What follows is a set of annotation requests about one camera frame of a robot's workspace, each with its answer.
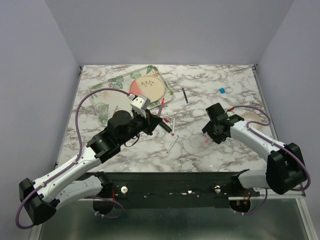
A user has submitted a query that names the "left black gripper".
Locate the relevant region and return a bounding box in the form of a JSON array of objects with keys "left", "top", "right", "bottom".
[{"left": 118, "top": 108, "right": 163, "bottom": 146}]

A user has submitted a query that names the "white pen blue tip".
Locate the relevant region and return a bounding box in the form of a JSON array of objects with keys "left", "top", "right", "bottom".
[{"left": 166, "top": 135, "right": 179, "bottom": 154}]

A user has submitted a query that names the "pink pen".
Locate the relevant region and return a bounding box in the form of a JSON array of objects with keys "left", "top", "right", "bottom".
[{"left": 157, "top": 98, "right": 165, "bottom": 117}]

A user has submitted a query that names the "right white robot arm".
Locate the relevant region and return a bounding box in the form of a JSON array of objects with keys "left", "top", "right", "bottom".
[{"left": 202, "top": 103, "right": 311, "bottom": 196}]

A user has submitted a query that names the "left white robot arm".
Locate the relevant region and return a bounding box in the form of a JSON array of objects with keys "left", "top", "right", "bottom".
[{"left": 15, "top": 110, "right": 163, "bottom": 229}]

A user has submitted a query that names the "white pen red tip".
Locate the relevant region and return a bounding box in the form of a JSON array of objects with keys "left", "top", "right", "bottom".
[{"left": 171, "top": 118, "right": 176, "bottom": 136}]

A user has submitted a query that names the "blue pen cap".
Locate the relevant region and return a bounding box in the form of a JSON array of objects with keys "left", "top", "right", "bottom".
[{"left": 219, "top": 87, "right": 226, "bottom": 94}]

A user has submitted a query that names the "dark blue pen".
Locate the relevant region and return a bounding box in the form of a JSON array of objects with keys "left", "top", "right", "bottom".
[{"left": 181, "top": 87, "right": 189, "bottom": 104}]

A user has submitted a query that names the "black marker blue tip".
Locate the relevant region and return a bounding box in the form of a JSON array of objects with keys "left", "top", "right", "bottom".
[{"left": 159, "top": 121, "right": 172, "bottom": 133}]

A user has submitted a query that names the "pink cream plate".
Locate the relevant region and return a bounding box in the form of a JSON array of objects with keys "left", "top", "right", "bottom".
[{"left": 129, "top": 75, "right": 166, "bottom": 109}]

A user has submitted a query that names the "small patterned bowl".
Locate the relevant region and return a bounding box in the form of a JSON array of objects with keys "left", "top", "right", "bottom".
[{"left": 241, "top": 111, "right": 262, "bottom": 130}]

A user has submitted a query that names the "leaf patterned tray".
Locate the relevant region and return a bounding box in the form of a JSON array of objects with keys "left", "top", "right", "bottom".
[{"left": 89, "top": 65, "right": 174, "bottom": 126}]

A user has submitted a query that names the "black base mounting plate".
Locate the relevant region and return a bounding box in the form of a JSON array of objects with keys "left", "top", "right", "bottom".
[{"left": 79, "top": 171, "right": 266, "bottom": 209}]

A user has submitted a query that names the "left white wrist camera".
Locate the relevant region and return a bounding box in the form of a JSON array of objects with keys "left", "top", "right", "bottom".
[{"left": 128, "top": 93, "right": 151, "bottom": 118}]

